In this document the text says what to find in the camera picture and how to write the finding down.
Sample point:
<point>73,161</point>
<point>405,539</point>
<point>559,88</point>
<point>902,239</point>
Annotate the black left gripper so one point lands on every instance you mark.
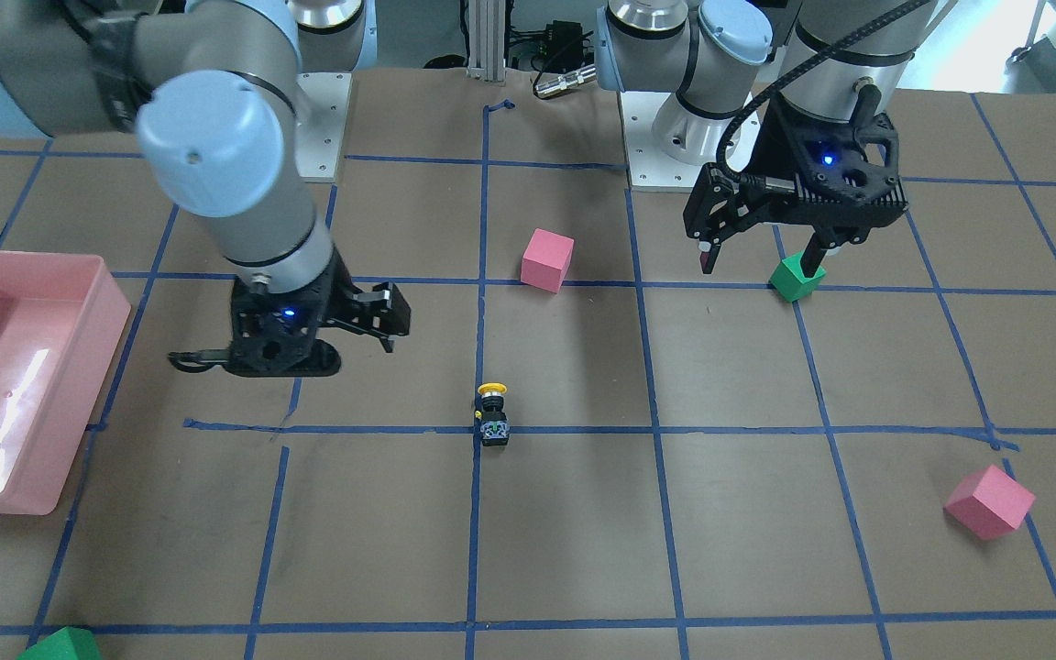
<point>777,139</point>

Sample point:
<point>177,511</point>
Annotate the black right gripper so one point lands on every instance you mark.
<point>337,291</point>

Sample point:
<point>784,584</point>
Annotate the yellow push button switch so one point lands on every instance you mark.
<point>491,422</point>

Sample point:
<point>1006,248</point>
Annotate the green cube near left arm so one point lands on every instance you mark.
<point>790,281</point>

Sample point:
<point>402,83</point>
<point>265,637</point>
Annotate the pink cube centre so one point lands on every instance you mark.
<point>546,260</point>

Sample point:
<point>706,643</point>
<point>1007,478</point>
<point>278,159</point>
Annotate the pink cube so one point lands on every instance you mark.
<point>546,260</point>
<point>990,503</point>

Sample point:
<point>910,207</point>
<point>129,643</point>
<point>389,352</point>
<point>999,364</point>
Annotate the pink cube far side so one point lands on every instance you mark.
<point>990,503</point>

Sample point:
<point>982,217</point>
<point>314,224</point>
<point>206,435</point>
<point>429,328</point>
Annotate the pink plastic tray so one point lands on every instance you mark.
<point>62,317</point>

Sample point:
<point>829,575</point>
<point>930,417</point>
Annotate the green cube near tray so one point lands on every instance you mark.
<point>67,643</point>

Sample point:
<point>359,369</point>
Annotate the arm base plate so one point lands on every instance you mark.
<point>322,120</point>
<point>665,143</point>

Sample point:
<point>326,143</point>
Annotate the aluminium frame post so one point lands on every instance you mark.
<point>486,25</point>

